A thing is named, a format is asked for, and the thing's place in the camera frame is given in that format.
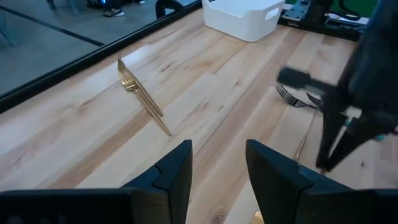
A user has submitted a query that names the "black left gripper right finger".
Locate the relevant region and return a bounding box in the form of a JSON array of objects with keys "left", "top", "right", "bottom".
[{"left": 246, "top": 139, "right": 357, "bottom": 224}]

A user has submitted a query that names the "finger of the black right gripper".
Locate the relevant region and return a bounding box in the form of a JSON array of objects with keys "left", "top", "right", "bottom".
[
  {"left": 323, "top": 119, "right": 398, "bottom": 172},
  {"left": 316, "top": 93, "right": 348, "bottom": 170}
]

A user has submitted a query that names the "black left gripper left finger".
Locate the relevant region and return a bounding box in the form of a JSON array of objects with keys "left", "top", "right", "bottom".
[{"left": 121, "top": 139, "right": 193, "bottom": 224}]

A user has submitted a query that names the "teal-handled black fork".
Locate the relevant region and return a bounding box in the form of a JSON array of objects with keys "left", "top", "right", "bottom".
[
  {"left": 343, "top": 117, "right": 386, "bottom": 141},
  {"left": 275, "top": 83, "right": 318, "bottom": 110}
]

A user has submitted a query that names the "gold fork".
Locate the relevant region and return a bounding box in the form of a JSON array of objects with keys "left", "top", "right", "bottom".
[
  {"left": 293, "top": 111, "right": 315, "bottom": 163},
  {"left": 117, "top": 58, "right": 165, "bottom": 118},
  {"left": 119, "top": 70, "right": 172, "bottom": 137},
  {"left": 252, "top": 210, "right": 266, "bottom": 224}
]

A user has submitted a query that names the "green board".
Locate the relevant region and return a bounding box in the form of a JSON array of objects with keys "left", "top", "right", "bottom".
[{"left": 331, "top": 0, "right": 379, "bottom": 18}]

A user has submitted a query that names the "white plastic bin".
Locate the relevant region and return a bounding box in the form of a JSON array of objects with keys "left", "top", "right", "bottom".
[{"left": 201, "top": 0, "right": 286, "bottom": 43}]

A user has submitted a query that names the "person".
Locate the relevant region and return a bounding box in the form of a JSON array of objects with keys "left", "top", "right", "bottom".
[{"left": 86, "top": 0, "right": 147, "bottom": 18}]

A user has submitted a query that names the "black aluminium table frame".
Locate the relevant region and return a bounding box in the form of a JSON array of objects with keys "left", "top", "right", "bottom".
[{"left": 0, "top": 0, "right": 371, "bottom": 114}]

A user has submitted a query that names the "black arched bracket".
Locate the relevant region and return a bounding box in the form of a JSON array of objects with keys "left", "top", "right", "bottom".
[{"left": 154, "top": 0, "right": 187, "bottom": 19}]

